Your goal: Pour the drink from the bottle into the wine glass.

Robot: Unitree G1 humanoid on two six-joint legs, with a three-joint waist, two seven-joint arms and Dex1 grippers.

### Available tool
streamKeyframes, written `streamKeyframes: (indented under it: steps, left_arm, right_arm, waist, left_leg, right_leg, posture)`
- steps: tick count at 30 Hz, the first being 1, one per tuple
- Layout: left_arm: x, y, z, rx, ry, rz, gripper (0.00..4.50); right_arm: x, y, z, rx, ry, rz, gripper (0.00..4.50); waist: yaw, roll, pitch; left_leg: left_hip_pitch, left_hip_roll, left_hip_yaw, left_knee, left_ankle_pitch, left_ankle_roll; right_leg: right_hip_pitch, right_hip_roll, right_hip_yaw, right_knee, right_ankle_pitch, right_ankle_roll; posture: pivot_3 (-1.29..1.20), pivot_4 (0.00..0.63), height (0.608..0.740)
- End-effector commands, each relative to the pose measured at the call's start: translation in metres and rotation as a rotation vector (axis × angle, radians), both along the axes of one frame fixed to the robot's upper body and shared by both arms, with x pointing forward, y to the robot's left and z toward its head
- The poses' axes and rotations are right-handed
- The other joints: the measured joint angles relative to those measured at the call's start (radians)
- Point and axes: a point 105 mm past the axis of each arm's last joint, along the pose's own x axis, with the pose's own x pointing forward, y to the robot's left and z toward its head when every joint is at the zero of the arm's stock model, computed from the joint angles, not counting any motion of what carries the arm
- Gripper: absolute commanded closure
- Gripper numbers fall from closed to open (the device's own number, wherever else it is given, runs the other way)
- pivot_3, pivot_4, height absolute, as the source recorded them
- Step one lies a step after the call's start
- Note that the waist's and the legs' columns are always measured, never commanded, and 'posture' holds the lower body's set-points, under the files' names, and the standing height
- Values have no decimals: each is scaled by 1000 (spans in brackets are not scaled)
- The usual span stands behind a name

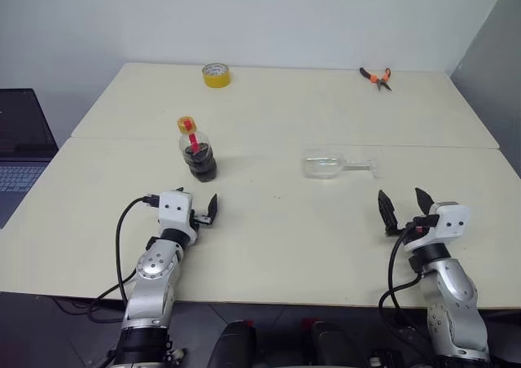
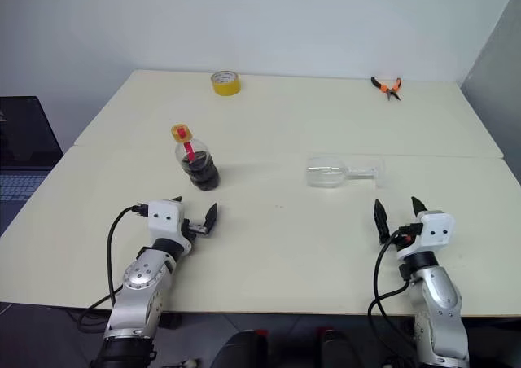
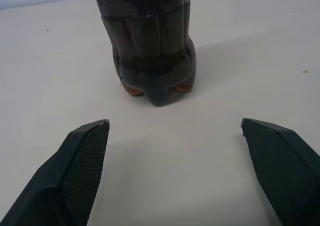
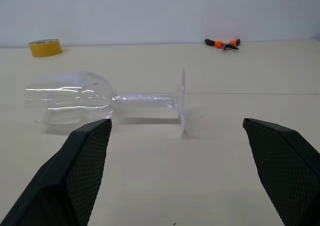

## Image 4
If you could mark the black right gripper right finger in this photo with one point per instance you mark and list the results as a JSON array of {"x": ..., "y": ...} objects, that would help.
[{"x": 280, "y": 166}]

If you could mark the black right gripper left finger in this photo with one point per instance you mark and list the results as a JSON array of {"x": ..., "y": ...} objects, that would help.
[{"x": 62, "y": 176}]

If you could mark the clear plastic wine glass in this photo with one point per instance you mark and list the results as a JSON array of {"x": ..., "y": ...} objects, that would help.
[{"x": 82, "y": 98}]

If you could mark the yellow tape roll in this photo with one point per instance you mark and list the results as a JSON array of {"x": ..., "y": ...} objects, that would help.
[{"x": 45, "y": 48}]

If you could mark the black orange pliers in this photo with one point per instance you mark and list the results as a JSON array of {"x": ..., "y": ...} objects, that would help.
[{"x": 223, "y": 44}]

